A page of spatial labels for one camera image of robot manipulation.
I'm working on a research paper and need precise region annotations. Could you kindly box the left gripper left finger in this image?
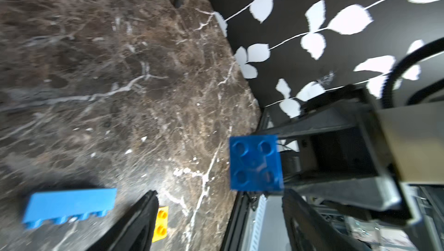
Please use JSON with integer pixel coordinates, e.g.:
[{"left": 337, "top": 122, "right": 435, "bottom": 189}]
[{"left": 88, "top": 190, "right": 159, "bottom": 251}]

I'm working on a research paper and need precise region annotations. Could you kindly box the blue square lego brick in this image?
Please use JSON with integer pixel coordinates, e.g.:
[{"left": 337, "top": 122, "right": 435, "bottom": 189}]
[{"left": 229, "top": 135, "right": 284, "bottom": 193}]

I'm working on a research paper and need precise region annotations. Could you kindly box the light blue long lego brick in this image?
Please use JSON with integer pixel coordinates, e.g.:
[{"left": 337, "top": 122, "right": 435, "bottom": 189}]
[{"left": 22, "top": 188, "right": 117, "bottom": 229}]

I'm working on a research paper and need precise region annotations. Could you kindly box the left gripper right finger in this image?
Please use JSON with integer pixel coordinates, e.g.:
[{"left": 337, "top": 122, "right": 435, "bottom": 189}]
[{"left": 282, "top": 189, "right": 371, "bottom": 251}]

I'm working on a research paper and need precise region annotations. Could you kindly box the yellow lego brick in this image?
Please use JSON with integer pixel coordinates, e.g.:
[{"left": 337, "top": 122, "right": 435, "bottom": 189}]
[{"left": 152, "top": 206, "right": 169, "bottom": 242}]

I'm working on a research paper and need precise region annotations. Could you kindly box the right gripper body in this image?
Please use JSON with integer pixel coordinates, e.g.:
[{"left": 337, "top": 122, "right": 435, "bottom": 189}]
[{"left": 257, "top": 85, "right": 444, "bottom": 226}]

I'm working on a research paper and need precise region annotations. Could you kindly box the white slotted cable duct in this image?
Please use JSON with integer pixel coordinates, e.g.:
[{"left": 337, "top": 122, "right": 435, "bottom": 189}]
[{"left": 248, "top": 195, "right": 267, "bottom": 251}]

